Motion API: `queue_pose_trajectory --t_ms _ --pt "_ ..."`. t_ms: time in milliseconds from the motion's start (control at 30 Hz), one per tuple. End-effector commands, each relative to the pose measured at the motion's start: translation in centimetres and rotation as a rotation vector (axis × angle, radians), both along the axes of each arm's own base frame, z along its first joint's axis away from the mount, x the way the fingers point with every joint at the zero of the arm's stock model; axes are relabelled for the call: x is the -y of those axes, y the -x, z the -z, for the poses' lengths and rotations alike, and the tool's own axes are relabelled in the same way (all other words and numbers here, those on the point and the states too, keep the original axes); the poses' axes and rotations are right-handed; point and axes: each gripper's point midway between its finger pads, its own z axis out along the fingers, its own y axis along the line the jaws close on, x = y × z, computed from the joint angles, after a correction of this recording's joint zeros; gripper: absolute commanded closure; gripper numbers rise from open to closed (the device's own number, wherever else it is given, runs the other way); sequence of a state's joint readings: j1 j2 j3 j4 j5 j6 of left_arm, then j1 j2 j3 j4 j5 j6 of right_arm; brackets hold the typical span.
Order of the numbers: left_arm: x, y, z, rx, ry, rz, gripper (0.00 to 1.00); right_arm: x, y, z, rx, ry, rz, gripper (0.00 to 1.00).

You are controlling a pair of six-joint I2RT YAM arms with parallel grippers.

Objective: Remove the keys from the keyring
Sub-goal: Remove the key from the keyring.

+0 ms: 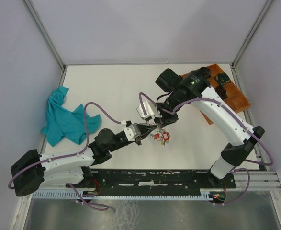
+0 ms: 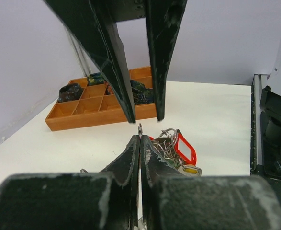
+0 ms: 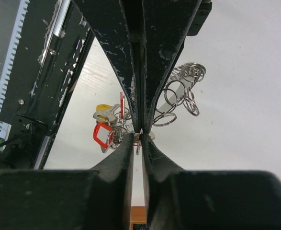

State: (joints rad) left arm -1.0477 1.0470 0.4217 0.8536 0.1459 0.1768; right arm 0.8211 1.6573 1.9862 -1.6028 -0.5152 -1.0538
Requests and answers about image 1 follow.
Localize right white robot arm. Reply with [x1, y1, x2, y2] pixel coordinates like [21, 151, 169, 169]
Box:
[155, 67, 265, 187]

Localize white slotted cable duct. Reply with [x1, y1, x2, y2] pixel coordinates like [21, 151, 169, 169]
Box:
[32, 189, 213, 201]

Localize teal cloth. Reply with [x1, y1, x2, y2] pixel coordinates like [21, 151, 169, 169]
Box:
[41, 86, 101, 147]

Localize black round part lower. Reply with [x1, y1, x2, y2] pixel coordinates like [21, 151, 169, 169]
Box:
[215, 85, 227, 99]

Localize aluminium front frame rail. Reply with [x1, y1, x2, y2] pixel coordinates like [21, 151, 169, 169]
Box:
[230, 171, 281, 191]

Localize green yellow round part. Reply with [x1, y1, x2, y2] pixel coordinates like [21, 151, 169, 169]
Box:
[214, 72, 231, 86]

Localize black round part top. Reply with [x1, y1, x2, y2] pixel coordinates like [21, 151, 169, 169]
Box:
[197, 67, 211, 79]

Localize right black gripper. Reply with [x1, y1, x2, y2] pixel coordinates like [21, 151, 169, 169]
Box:
[151, 91, 186, 129]

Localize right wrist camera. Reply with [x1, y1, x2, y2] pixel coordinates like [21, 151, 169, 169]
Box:
[136, 101, 161, 120]

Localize silver keyring with keys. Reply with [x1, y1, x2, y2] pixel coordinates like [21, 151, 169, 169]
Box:
[145, 122, 170, 146]

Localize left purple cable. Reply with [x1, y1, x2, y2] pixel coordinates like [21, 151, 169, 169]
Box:
[8, 102, 126, 211]

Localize aluminium frame post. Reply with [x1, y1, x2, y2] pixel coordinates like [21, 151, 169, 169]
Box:
[231, 0, 278, 68]
[20, 0, 67, 71]

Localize black round part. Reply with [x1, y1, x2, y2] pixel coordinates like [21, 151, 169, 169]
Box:
[197, 67, 211, 79]
[215, 85, 227, 99]

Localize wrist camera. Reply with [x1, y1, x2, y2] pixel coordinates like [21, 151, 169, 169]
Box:
[136, 101, 161, 120]
[121, 120, 141, 142]

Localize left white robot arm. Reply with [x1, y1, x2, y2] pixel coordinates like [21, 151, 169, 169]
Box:
[9, 123, 157, 197]

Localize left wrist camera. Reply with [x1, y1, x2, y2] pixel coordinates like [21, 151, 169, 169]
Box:
[121, 120, 141, 142]

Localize right aluminium frame post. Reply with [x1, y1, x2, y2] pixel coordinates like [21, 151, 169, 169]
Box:
[231, 0, 278, 68]

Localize left aluminium frame post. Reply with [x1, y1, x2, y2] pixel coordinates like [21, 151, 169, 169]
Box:
[20, 0, 67, 71]

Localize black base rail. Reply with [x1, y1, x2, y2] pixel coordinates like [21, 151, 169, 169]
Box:
[74, 167, 236, 195]

